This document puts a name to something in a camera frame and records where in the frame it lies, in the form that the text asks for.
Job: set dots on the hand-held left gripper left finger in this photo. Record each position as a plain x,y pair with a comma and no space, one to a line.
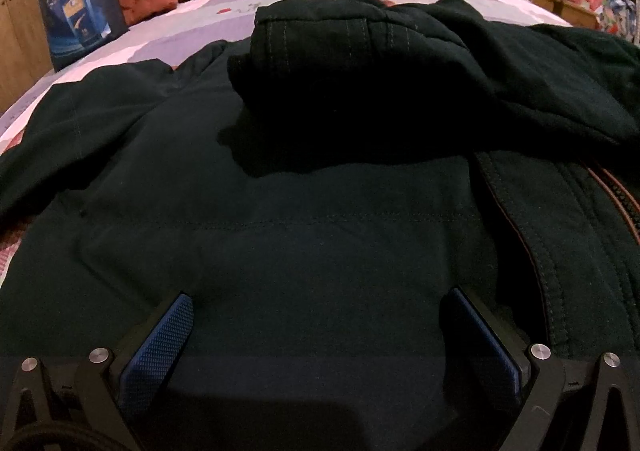
160,346

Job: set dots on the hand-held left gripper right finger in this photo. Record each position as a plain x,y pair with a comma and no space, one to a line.
480,341

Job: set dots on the dark green jacket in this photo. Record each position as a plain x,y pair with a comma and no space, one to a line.
320,231

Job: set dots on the red white checked blanket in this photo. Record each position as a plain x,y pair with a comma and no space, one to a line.
7,251

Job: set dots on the blue shopping bag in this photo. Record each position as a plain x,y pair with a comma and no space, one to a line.
80,11

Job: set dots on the wooden nightstand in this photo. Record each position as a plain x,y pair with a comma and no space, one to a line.
555,3

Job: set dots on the colourful cloth pile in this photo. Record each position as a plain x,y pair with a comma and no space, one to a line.
620,16

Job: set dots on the wooden wardrobe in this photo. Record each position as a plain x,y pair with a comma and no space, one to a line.
17,6

